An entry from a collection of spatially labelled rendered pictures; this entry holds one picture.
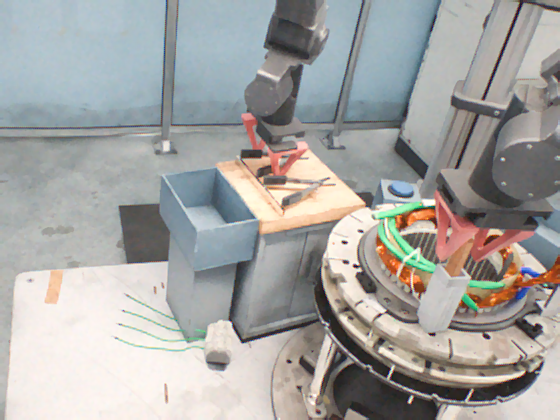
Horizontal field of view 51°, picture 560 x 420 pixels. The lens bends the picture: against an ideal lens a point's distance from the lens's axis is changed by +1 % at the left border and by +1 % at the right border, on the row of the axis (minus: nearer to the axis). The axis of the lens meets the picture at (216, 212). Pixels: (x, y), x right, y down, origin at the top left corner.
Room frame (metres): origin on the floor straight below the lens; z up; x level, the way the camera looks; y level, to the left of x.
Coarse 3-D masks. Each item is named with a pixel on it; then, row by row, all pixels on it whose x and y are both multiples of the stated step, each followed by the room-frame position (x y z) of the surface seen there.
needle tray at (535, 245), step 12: (552, 216) 0.89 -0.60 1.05; (540, 228) 0.89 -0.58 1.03; (552, 228) 0.89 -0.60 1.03; (528, 240) 0.82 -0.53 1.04; (540, 240) 0.80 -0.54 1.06; (552, 240) 0.85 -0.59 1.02; (528, 252) 0.81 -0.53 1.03; (540, 252) 0.79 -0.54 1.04; (552, 252) 0.78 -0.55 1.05; (540, 264) 0.80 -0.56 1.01; (552, 264) 0.77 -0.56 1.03
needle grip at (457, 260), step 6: (468, 240) 0.53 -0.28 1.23; (462, 246) 0.53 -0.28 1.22; (468, 246) 0.53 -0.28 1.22; (456, 252) 0.53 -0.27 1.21; (462, 252) 0.53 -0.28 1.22; (468, 252) 0.53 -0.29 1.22; (450, 258) 0.53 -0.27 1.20; (456, 258) 0.53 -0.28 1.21; (462, 258) 0.53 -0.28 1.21; (450, 264) 0.53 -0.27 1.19; (456, 264) 0.53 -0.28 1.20; (462, 264) 0.53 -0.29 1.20; (450, 270) 0.53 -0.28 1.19; (456, 270) 0.53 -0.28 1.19
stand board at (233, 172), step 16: (256, 160) 0.94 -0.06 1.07; (304, 160) 0.96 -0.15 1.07; (240, 176) 0.88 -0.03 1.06; (256, 176) 0.88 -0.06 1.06; (288, 176) 0.90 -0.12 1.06; (304, 176) 0.90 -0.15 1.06; (320, 176) 0.91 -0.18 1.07; (336, 176) 0.92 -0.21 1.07; (240, 192) 0.83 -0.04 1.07; (256, 192) 0.83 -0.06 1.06; (272, 192) 0.84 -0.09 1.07; (288, 192) 0.84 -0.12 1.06; (320, 192) 0.86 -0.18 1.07; (336, 192) 0.86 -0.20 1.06; (352, 192) 0.87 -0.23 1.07; (256, 208) 0.78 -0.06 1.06; (272, 208) 0.79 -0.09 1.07; (288, 208) 0.80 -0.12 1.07; (304, 208) 0.80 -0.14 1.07; (320, 208) 0.81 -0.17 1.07; (336, 208) 0.81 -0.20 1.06; (352, 208) 0.82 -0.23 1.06; (272, 224) 0.75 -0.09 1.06; (288, 224) 0.77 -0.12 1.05; (304, 224) 0.78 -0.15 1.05
